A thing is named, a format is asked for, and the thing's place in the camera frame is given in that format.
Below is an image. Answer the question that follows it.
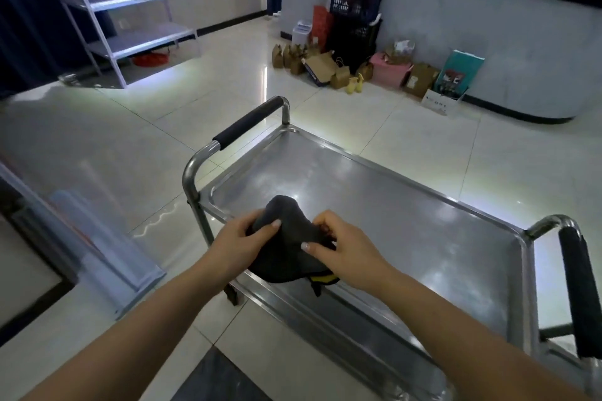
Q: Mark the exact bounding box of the white flat box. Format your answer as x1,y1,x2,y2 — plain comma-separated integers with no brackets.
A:
420,89,466,117

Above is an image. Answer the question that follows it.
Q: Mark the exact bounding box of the dark grey cloth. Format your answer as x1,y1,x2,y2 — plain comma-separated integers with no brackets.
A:
248,195,340,298

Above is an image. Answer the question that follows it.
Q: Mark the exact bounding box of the person's right hand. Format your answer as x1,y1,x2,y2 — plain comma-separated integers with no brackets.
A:
301,210,393,295

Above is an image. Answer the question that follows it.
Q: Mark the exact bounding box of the black plastic crate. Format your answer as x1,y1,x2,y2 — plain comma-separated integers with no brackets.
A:
328,15,383,69

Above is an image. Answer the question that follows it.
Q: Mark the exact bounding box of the stainless steel trolley cart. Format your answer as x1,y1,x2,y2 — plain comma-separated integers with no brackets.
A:
182,96,602,401

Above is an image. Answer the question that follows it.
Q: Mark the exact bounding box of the white small box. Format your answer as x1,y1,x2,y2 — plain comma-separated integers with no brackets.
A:
292,20,313,46

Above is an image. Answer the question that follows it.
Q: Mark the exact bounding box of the person's left hand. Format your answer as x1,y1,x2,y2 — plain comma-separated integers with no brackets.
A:
207,211,282,282

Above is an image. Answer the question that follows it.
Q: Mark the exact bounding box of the person's left forearm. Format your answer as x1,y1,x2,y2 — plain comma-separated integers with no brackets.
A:
19,259,231,401

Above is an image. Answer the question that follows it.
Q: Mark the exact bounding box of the grey curved counter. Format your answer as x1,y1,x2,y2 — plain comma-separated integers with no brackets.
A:
280,0,602,125

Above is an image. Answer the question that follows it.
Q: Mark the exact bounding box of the teal printed paper bag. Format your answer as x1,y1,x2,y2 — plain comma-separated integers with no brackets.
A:
435,49,485,95

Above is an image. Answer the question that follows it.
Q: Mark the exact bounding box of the white metal shelf rack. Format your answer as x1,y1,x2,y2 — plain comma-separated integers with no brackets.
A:
35,0,197,89

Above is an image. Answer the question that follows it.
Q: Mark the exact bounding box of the red basin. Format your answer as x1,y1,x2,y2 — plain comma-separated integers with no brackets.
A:
132,52,170,68

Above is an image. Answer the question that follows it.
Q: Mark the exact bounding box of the person's right forearm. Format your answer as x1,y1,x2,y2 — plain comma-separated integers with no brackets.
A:
372,269,594,401

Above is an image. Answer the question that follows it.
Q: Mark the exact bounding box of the open brown cardboard box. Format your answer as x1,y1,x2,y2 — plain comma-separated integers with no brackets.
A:
303,51,338,87

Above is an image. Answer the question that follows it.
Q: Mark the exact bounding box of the blue plastic crate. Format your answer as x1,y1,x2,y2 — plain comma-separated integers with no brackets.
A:
331,0,384,24

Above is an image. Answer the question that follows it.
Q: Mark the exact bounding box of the red paper bag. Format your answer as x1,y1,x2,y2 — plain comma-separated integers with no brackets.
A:
312,5,335,40

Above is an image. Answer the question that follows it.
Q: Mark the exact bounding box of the pink gift box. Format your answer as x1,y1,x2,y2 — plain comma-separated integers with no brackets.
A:
369,52,414,88

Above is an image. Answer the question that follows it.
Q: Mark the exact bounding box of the row of brown paper bags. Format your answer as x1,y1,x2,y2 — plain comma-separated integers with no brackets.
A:
271,42,322,76

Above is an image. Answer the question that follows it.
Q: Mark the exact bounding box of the clear acrylic panel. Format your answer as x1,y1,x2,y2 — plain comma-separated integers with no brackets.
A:
0,81,166,321

